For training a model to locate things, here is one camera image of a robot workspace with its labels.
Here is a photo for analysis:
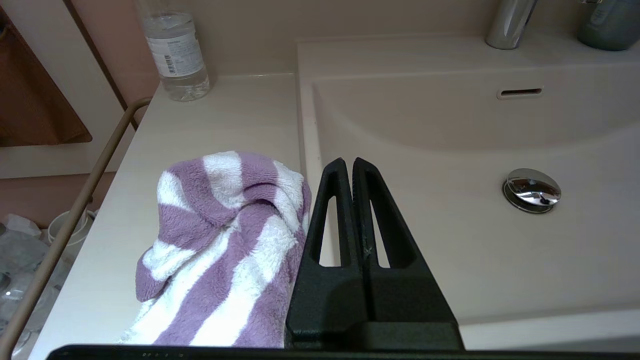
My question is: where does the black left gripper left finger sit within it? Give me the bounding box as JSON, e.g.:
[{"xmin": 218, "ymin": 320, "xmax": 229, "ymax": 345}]
[{"xmin": 285, "ymin": 158, "xmax": 372, "ymax": 349}]

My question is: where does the white cup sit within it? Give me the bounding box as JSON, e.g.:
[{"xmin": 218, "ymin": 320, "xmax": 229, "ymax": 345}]
[{"xmin": 47, "ymin": 209, "xmax": 97, "ymax": 247}]

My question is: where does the chrome faucet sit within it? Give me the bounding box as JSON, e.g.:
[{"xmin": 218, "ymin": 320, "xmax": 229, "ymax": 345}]
[{"xmin": 485, "ymin": 0, "xmax": 539, "ymax": 51}]

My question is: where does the chrome drain stopper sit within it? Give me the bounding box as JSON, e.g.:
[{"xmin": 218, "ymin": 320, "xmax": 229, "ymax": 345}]
[{"xmin": 502, "ymin": 168, "xmax": 563, "ymax": 215}]

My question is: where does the bronze towel rail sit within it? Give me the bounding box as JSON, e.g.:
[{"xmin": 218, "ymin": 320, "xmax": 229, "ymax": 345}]
[{"xmin": 0, "ymin": 96, "xmax": 154, "ymax": 359}]

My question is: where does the dark grey soap dispenser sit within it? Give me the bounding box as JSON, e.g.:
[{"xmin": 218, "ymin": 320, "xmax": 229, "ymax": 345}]
[{"xmin": 577, "ymin": 0, "xmax": 640, "ymax": 52}]

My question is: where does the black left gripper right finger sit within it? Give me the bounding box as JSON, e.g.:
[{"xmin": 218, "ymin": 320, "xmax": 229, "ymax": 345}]
[{"xmin": 352, "ymin": 157, "xmax": 460, "ymax": 325}]

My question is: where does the plastic wrapped bottle pack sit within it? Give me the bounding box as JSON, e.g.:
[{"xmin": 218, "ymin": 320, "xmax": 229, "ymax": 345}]
[{"xmin": 0, "ymin": 213, "xmax": 76, "ymax": 353}]

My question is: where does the slim clear water bottle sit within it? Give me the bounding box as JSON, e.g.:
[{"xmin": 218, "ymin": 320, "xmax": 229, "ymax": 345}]
[{"xmin": 135, "ymin": 0, "xmax": 211, "ymax": 103}]

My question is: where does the beige ceramic sink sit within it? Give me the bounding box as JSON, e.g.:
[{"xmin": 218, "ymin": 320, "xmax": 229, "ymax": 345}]
[{"xmin": 297, "ymin": 32, "xmax": 640, "ymax": 352}]

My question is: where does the purple white striped towel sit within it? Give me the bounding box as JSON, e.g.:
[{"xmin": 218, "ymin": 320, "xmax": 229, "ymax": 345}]
[{"xmin": 119, "ymin": 150, "xmax": 313, "ymax": 348}]

